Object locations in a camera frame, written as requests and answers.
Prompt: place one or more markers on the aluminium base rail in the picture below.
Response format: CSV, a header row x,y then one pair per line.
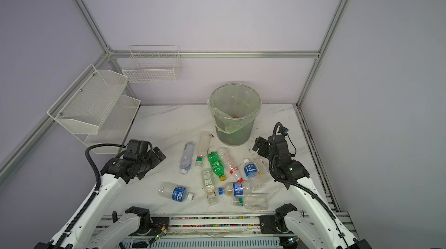
x,y
266,223

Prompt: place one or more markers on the clear crushed bottle white label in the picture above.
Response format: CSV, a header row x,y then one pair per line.
x,y
187,157

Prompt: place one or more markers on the aluminium frame profile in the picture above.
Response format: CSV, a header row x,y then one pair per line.
x,y
19,155

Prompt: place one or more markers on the green soda bottle yellow cap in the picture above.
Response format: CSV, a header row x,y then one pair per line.
x,y
217,165

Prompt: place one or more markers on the clear bottle green cap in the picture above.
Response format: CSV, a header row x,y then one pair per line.
x,y
253,201

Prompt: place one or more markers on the clear bottle sunflower label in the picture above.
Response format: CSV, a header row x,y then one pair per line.
x,y
203,148

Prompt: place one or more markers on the clear bottle orange label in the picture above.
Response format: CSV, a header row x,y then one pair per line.
x,y
261,164

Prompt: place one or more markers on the grey mesh waste bin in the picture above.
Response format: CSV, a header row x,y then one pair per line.
x,y
235,120

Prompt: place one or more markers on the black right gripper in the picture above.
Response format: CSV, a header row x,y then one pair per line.
x,y
263,143

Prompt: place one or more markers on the small bottle green white label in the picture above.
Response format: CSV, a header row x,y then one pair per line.
x,y
209,186

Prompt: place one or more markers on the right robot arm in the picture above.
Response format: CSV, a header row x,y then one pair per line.
x,y
306,196

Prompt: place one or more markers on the green plastic bin liner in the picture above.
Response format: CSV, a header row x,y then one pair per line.
x,y
234,108

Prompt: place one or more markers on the clear bottle blue label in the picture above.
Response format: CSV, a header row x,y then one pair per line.
x,y
175,192

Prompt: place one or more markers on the clear bottle red cap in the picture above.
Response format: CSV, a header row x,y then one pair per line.
x,y
229,162

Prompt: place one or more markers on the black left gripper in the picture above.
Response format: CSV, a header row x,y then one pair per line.
x,y
154,159

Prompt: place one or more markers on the white wire wall basket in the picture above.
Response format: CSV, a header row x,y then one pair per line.
x,y
153,63

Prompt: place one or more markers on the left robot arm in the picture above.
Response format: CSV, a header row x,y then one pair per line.
x,y
135,160

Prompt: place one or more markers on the white mesh two-tier shelf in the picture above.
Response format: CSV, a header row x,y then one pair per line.
x,y
95,109

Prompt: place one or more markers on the bottle blue label white cap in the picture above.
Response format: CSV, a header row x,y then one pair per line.
x,y
252,174

